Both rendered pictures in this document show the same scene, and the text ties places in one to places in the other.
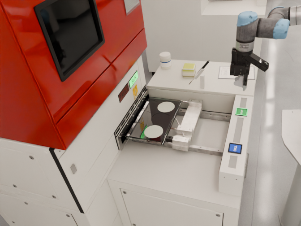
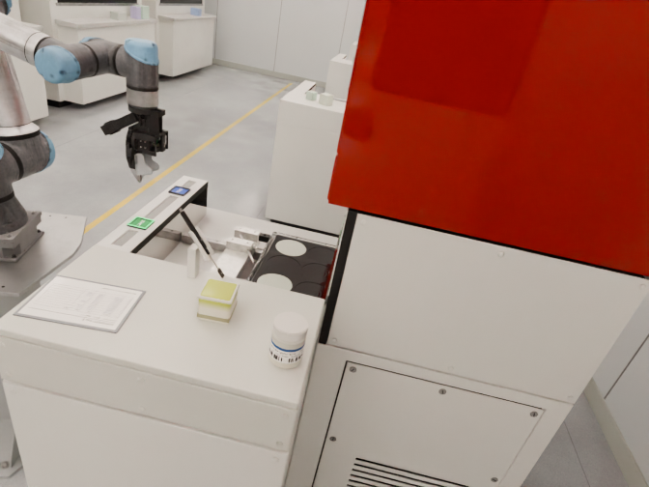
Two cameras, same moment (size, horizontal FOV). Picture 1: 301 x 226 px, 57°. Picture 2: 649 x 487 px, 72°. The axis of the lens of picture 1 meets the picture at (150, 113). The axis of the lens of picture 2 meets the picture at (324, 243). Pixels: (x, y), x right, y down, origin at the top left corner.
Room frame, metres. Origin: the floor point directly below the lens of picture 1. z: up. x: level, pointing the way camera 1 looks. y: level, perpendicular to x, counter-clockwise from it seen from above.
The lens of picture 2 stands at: (2.29, -0.39, 1.64)
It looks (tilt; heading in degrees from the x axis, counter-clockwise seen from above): 29 degrees down; 157
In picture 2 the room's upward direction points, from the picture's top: 12 degrees clockwise
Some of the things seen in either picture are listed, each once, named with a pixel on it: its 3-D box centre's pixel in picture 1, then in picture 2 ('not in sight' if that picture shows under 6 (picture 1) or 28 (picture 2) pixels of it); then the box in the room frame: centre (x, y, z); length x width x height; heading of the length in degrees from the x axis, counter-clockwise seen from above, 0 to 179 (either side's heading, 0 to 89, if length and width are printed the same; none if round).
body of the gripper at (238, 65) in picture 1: (241, 61); (146, 129); (1.07, -0.44, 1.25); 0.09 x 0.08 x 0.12; 64
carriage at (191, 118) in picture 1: (188, 124); (231, 265); (1.14, -0.20, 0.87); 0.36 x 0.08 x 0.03; 154
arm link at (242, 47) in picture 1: (244, 45); (143, 97); (1.06, -0.44, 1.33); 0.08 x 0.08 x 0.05
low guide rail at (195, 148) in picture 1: (175, 145); (254, 253); (1.03, -0.10, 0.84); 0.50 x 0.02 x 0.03; 64
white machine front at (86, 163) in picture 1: (114, 119); (350, 215); (1.09, 0.18, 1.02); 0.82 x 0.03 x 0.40; 154
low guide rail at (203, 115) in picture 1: (188, 113); not in sight; (1.27, -0.22, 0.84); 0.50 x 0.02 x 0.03; 64
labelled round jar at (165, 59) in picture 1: (165, 60); (288, 340); (1.64, -0.15, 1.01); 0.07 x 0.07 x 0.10
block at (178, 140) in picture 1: (181, 141); (247, 233); (1.00, -0.13, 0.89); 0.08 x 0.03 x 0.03; 64
